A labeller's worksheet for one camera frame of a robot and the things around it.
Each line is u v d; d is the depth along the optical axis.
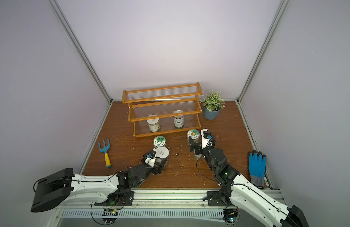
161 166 0.71
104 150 0.92
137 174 0.58
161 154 0.77
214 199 0.73
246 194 0.49
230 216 0.68
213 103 0.95
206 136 0.61
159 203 0.73
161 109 0.95
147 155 0.67
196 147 0.66
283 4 0.70
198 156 0.85
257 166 0.85
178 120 0.94
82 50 0.89
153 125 0.93
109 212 0.72
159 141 0.86
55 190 0.43
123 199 0.73
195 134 0.90
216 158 0.54
